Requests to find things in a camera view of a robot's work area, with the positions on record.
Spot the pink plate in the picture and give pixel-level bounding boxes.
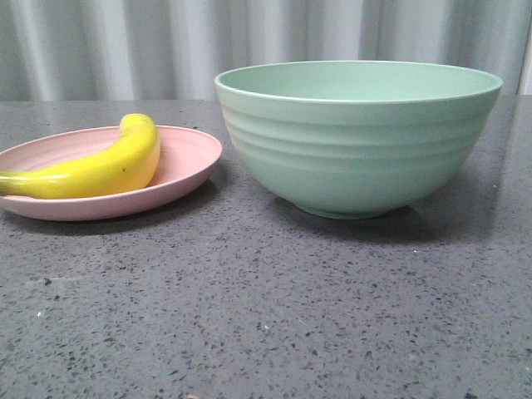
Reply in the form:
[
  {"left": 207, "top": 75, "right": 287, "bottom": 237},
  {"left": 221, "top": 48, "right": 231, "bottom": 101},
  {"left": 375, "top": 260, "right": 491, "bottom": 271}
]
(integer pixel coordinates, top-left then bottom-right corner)
[{"left": 1, "top": 126, "right": 223, "bottom": 221}]

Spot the yellow banana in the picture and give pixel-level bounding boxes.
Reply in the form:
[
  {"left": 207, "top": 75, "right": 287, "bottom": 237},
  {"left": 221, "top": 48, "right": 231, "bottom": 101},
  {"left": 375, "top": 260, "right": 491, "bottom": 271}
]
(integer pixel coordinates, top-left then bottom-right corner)
[{"left": 1, "top": 113, "right": 160, "bottom": 200}]

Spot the green ribbed bowl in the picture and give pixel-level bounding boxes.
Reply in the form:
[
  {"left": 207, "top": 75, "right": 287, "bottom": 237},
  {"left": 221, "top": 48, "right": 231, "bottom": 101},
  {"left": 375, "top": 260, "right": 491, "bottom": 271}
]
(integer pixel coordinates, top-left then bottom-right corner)
[{"left": 215, "top": 61, "right": 503, "bottom": 219}]

